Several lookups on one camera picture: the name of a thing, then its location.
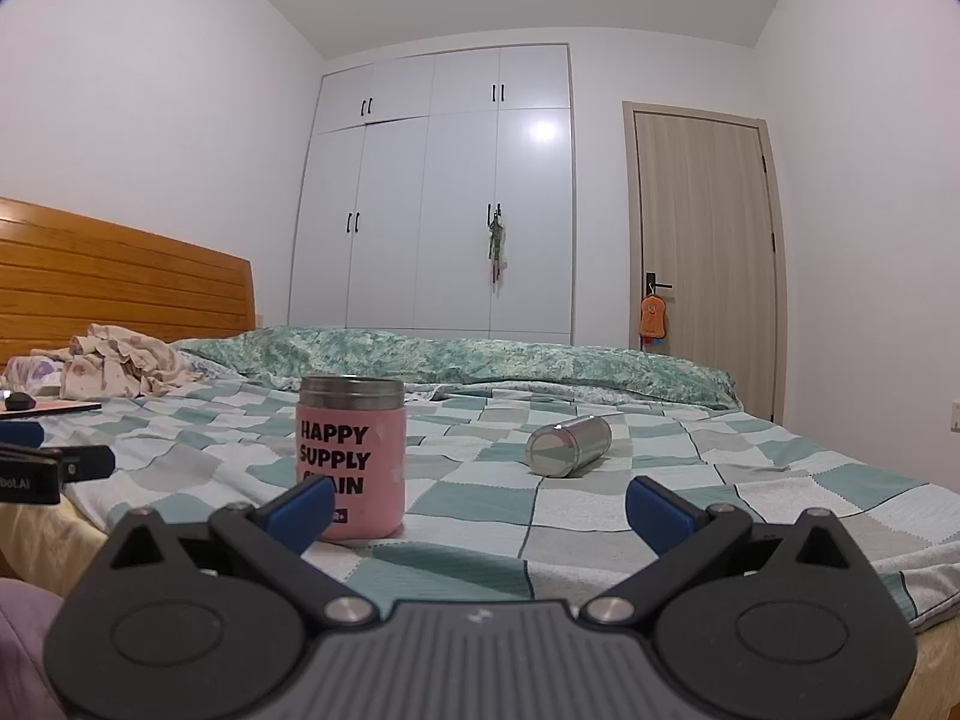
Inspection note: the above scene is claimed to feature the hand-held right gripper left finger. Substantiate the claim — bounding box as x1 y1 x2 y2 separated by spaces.
111 476 377 629

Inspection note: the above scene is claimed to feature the floral pillow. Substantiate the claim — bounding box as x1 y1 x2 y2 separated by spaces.
0 349 76 395

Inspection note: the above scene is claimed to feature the wooden headboard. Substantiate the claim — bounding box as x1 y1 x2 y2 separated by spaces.
0 196 257 370

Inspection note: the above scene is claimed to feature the orange hanging toy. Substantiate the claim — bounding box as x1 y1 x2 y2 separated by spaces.
637 294 669 353

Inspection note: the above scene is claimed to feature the pile of floral clothes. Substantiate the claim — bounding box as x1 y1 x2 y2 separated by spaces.
58 323 205 401

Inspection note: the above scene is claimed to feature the beige wooden door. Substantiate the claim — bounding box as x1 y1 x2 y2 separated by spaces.
622 100 789 425

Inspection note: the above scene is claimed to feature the purple clothing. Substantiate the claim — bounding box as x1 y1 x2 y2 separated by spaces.
0 577 70 720

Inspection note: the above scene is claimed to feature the green hanging ornament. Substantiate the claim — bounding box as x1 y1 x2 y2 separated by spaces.
485 217 510 287

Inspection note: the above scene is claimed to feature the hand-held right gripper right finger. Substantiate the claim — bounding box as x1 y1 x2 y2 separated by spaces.
583 475 857 626

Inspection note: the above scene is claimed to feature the checkered bed sheet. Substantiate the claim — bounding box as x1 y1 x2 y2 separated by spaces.
0 373 960 632

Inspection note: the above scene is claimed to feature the green floral quilt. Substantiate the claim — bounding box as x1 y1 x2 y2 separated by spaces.
169 325 740 412

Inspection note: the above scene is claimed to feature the stainless steel cup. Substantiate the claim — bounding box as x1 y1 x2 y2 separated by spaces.
525 414 614 479

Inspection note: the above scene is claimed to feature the pink printed cup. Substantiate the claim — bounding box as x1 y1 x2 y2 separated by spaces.
295 375 407 542

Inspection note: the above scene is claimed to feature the white wardrobe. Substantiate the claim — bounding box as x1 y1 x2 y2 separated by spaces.
288 43 575 347

